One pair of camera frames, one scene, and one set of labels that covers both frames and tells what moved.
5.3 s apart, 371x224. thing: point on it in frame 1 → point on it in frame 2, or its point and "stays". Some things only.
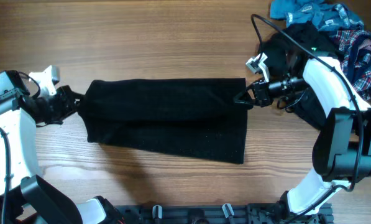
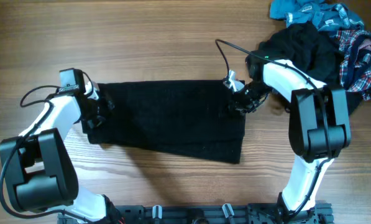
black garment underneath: x=285 y=55 stays
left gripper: x=66 y=94 → x=109 y=109
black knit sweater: x=194 y=117 stays
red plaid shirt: x=361 y=55 stays
